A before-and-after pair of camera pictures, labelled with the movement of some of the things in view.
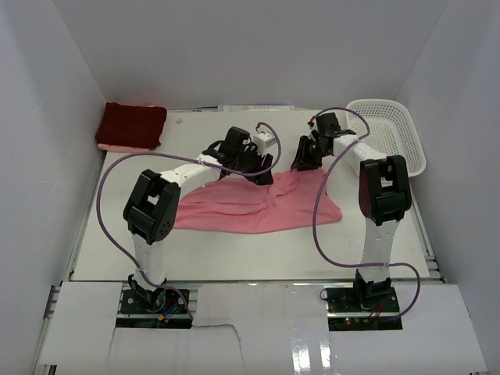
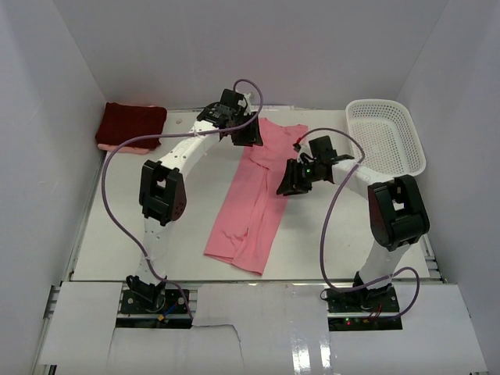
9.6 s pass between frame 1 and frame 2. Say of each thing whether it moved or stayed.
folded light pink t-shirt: stayed
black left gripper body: moved
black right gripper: moved
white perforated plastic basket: stayed
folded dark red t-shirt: stayed
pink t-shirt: moved
